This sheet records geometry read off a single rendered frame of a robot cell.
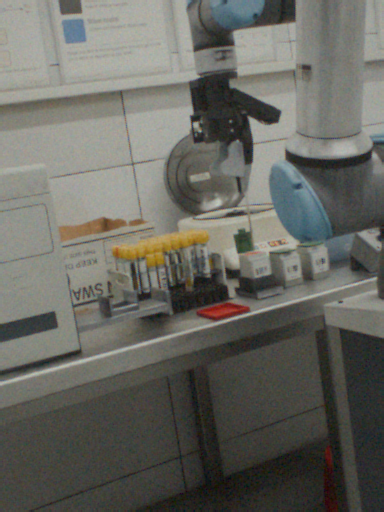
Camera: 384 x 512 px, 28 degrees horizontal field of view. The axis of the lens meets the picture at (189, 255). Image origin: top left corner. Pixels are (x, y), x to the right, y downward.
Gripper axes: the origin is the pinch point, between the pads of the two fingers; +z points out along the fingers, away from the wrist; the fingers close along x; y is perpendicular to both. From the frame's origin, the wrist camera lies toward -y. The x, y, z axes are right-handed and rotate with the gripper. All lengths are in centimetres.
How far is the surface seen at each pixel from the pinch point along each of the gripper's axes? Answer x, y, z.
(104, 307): 3.5, 30.9, 15.3
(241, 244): -3.1, 0.7, 11.2
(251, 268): 1.8, 1.9, 15.1
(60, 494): -56, 32, 71
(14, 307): 8.7, 46.3, 10.9
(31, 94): -53, 22, -25
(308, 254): -0.5, -12.0, 15.5
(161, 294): 4.4, 21.0, 15.2
